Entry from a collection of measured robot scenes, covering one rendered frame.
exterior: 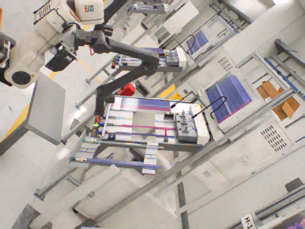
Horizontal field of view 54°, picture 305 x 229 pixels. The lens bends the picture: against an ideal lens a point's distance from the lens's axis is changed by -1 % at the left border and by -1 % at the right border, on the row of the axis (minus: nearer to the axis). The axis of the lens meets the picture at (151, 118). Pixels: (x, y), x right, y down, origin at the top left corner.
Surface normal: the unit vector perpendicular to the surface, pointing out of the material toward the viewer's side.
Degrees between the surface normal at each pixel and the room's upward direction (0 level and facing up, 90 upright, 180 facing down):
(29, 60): 90
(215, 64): 90
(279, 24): 90
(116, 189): 90
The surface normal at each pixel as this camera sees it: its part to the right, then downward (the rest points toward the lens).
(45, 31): 0.27, 0.72
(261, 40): 0.01, 0.50
